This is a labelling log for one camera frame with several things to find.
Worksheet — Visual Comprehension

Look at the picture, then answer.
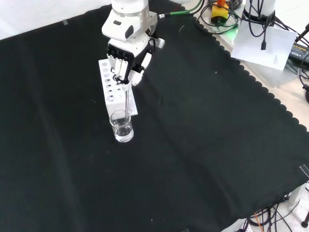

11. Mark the clear glass rod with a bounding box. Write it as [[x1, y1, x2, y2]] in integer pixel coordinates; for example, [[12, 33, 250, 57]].
[[124, 87, 129, 120]]

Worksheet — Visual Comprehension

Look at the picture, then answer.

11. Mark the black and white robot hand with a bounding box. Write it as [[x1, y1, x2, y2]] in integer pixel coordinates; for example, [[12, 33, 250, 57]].
[[101, 11, 166, 92]]

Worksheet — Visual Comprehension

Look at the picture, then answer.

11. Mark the white test tube rack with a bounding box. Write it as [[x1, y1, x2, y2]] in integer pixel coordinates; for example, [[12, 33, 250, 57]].
[[98, 58, 139, 117]]

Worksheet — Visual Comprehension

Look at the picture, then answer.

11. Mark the white paper sheet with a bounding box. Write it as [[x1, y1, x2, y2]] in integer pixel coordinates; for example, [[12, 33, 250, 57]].
[[230, 25, 297, 71]]

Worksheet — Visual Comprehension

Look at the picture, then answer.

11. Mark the clear glass beaker with water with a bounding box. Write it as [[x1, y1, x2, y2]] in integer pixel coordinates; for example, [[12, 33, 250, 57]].
[[110, 109, 134, 144]]

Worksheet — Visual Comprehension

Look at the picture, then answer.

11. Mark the black power adapter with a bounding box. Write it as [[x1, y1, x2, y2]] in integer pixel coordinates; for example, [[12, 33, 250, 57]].
[[288, 41, 309, 65]]

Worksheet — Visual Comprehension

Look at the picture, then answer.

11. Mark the black cable bundle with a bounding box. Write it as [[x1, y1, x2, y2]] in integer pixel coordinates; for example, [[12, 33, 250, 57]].
[[248, 202, 309, 232]]

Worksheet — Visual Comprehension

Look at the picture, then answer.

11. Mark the black bench cloth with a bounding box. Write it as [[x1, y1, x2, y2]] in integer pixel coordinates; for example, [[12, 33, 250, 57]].
[[0, 4, 309, 232]]

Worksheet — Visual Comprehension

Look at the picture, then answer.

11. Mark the green cable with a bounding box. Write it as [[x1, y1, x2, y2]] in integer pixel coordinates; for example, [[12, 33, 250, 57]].
[[158, 0, 209, 19]]

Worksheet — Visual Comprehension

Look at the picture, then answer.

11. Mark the black cable with plug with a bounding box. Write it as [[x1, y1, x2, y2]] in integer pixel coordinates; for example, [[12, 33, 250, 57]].
[[248, 0, 276, 51]]

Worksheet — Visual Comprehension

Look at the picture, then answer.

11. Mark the yellow stop button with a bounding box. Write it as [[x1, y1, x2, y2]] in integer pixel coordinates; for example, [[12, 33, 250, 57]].
[[211, 0, 230, 26]]

